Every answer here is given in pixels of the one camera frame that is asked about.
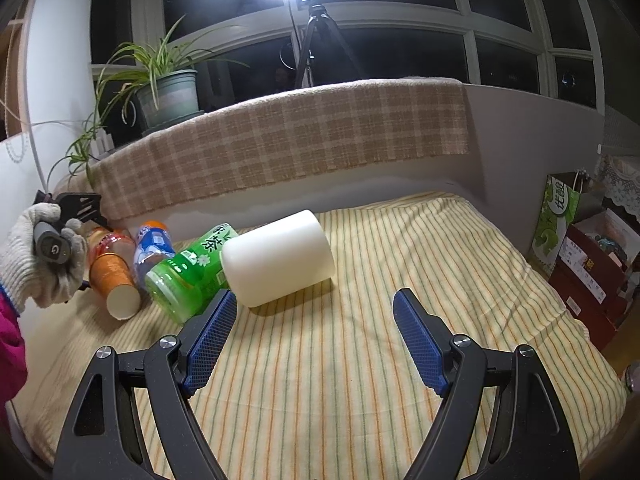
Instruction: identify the orange juice cut bottle cup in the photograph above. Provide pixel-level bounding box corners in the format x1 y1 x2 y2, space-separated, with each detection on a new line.
88 226 136 268

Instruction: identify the magenta sleeve forearm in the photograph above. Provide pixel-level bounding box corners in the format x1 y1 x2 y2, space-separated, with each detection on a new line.
0 288 27 431

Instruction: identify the orange paper cup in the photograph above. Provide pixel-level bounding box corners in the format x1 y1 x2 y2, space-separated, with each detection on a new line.
89 252 141 321

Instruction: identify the blue label cut bottle cup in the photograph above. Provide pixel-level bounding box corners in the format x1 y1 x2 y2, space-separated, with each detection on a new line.
134 220 175 289

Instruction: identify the green tea cut bottle cup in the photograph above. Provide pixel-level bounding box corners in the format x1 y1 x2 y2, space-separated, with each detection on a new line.
144 223 238 324

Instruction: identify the white plastic cup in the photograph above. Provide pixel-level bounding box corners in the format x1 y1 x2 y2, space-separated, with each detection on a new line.
220 209 335 308

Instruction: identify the white knit gloved left hand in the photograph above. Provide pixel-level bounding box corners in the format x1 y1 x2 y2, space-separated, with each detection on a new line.
1 203 88 314

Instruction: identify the dark red cardboard box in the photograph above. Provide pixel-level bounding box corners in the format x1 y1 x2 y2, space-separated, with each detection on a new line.
549 209 639 350

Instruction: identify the potted spider plant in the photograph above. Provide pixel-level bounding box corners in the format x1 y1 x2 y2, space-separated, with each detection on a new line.
51 18 218 178

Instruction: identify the green paper bag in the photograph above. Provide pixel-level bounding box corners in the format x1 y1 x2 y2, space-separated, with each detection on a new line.
527 171 584 278

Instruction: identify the beige plaid blanket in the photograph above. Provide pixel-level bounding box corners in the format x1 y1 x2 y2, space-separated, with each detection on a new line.
58 78 470 221

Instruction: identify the black light tripod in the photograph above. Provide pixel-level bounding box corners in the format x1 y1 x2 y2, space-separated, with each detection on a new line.
286 0 367 90

